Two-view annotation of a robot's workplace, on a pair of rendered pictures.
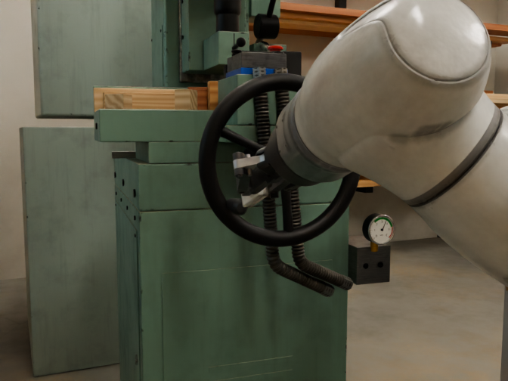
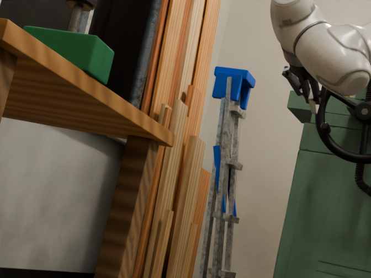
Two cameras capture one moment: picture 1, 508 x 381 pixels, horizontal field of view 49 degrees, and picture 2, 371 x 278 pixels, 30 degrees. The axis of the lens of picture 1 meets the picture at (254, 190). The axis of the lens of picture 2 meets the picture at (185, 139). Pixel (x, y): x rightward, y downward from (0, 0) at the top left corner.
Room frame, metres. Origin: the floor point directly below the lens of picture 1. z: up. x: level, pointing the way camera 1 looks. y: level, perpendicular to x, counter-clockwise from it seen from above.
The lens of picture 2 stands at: (-0.81, -1.01, 0.34)
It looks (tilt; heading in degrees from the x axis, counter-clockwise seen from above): 8 degrees up; 43
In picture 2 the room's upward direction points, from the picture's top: 13 degrees clockwise
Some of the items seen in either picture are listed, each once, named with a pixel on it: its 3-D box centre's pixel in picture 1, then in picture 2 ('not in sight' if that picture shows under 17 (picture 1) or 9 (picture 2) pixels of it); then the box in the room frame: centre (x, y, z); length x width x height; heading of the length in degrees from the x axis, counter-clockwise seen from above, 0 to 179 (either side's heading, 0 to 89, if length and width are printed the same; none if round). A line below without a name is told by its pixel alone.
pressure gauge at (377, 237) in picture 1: (377, 233); not in sight; (1.13, -0.26, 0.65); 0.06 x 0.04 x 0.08; 108
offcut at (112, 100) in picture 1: (119, 102); not in sight; (1.12, 0.27, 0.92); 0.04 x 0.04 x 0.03; 74
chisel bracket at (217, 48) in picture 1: (226, 56); not in sight; (1.27, 0.06, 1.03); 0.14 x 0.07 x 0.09; 18
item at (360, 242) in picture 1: (360, 258); not in sight; (1.20, -0.24, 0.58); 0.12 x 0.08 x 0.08; 18
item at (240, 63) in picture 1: (265, 63); not in sight; (1.07, -0.02, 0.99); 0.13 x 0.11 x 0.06; 108
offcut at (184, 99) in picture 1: (186, 100); not in sight; (1.08, 0.13, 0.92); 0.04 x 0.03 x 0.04; 163
